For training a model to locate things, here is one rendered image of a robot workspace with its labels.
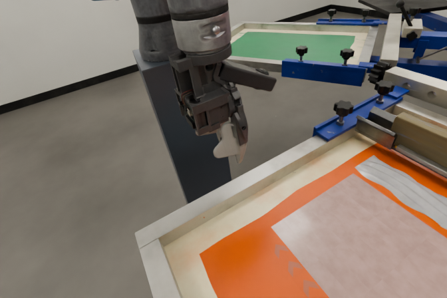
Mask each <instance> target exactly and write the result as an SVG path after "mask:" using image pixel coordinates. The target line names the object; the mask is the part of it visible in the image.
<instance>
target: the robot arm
mask: <svg viewBox="0 0 447 298"><path fill-rule="evenodd" d="M92 1H103V0H92ZM130 2H131V4H132V8H133V10H134V14H135V16H136V20H137V23H138V34H139V51H140V55H141V57H142V59H143V60H145V61H148V62H164V61H170V65H171V68H172V72H173V75H174V80H175V83H176V88H175V89H174V90H175V93H176V98H177V100H178V105H179V107H180V112H181V115H182V116H185V118H186V121H187V122H188V124H189V125H190V126H191V127H192V128H193V129H195V130H196V134H197V135H198V136H202V135H206V134H213V133H216V134H217V137H218V140H219V142H220V143H219V144H218V145H217V146H216V147H215V148H214V156H215V157H216V158H224V157H228V156H233V155H235V157H236V160H237V163H238V164H240V163H241V162H242V160H243V157H244V154H245V150H246V146H247V142H248V125H247V118H246V116H245V112H244V109H243V103H242V100H241V95H240V93H239V91H238V89H237V87H236V86H235V85H236V84H240V85H243V86H248V87H252V88H254V89H257V90H266V91H269V92H270V91H272V90H273V87H274V86H275V83H276V82H277V79H276V78H275V77H273V76H271V75H270V74H269V73H268V72H267V71H266V70H265V69H262V68H258V69H255V68H253V67H249V66H245V65H242V64H239V63H235V62H232V61H228V60H226V59H227V58H228V57H230V56H231V54H232V51H231V42H230V41H231V27H230V19H229V7H228V0H130ZM179 97H180V98H179ZM229 117H230V118H231V122H226V121H228V120H229Z"/></svg>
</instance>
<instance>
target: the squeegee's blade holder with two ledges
mask: <svg viewBox="0 0 447 298"><path fill-rule="evenodd" d="M396 150H398V151H399V152H401V153H403V154H405V155H407V156H408V157H410V158H412V159H414V160H416V161H417V162H420V163H421V164H424V165H425V166H427V167H429V168H431V169H433V170H434V171H436V172H438V173H440V174H442V175H443V176H446V177H447V168H445V167H443V166H441V165H439V164H437V163H435V162H434V161H432V160H430V159H428V158H426V157H424V156H422V155H420V154H418V153H416V152H414V151H412V150H411V149H409V148H407V147H405V146H403V145H401V144H399V145H398V146H397V147H396Z"/></svg>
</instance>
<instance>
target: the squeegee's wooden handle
mask: <svg viewBox="0 0 447 298"><path fill-rule="evenodd" d="M390 131H392V132H394V133H396V135H397V137H396V140H395V143H394V145H395V146H398V145H399V144H401V145H403V146H405V147H407V148H409V149H411V150H412V151H414V152H416V153H418V154H420V155H422V156H424V157H426V158H428V159H430V160H432V161H434V162H435V163H437V164H439V165H441V166H443V167H445V168H447V130H446V129H443V128H441V127H439V126H436V125H434V124H431V123H429V122H427V121H425V120H422V119H419V118H417V117H415V116H412V115H410V114H407V113H405V112H402V113H400V114H399V115H397V116H396V118H395V119H394V122H393V124H392V127H391V129H390Z"/></svg>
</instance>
